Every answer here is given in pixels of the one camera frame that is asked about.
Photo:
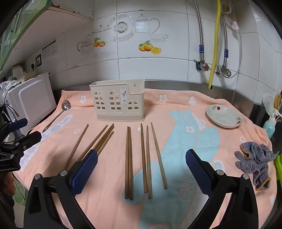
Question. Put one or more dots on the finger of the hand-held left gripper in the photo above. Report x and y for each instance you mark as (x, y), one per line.
(29, 138)
(18, 124)

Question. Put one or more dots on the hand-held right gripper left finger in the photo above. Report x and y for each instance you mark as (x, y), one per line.
(84, 171)

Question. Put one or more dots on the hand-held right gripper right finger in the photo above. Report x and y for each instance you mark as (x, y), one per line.
(198, 171)

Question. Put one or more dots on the brown wooden chopstick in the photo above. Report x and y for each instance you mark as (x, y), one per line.
(106, 136)
(158, 154)
(94, 141)
(126, 163)
(149, 163)
(130, 163)
(106, 142)
(103, 135)
(77, 146)
(143, 158)

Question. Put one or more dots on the cream plastic chopstick holder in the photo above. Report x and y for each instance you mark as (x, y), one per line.
(105, 87)

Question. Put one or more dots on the white microwave oven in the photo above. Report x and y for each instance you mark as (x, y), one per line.
(33, 96)

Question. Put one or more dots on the green patterned mat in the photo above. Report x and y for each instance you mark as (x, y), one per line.
(19, 193)

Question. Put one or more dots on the clear plastic bag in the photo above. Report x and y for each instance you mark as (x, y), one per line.
(6, 88)

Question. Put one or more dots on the metal slotted spoon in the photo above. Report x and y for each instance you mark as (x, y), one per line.
(65, 105)

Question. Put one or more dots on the white kettle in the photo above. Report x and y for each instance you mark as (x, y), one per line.
(16, 71)

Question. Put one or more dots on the grey rag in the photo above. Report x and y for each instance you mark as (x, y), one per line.
(255, 160)

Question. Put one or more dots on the white floral dish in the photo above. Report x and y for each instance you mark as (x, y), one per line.
(222, 116)

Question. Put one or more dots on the peach printed towel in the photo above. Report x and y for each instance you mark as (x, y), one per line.
(176, 103)

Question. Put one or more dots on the green plastic rack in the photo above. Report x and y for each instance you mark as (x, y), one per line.
(279, 165)

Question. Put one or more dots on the blue bottle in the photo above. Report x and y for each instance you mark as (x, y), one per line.
(268, 130)

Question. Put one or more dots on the white rice paddle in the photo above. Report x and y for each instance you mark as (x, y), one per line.
(267, 101)

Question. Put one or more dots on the metal valve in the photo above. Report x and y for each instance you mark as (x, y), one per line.
(224, 71)

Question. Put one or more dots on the yellow utensil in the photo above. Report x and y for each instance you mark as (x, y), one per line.
(277, 99)

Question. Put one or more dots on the pink paper tag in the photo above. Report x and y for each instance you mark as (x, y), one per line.
(235, 25)

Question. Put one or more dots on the white wall label sticker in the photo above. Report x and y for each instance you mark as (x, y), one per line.
(49, 49)

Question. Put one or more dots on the green wall cabinet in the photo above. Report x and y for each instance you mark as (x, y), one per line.
(22, 19)

